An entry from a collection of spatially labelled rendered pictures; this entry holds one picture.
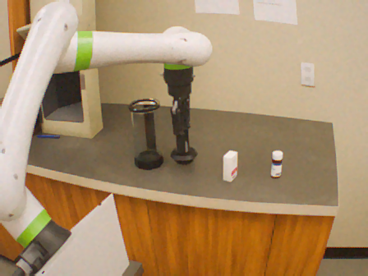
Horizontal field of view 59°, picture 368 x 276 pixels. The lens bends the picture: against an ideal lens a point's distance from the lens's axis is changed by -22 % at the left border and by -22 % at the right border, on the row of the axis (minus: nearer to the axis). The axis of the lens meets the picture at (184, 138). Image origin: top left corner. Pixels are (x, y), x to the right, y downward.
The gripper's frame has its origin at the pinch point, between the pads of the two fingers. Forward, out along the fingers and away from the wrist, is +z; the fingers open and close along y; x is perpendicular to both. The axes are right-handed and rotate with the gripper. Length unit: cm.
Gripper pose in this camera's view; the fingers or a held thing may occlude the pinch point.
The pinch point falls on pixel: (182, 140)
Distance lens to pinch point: 137.3
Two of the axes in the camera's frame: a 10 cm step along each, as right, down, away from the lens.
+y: -3.1, 4.3, -8.5
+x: 9.5, 0.9, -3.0
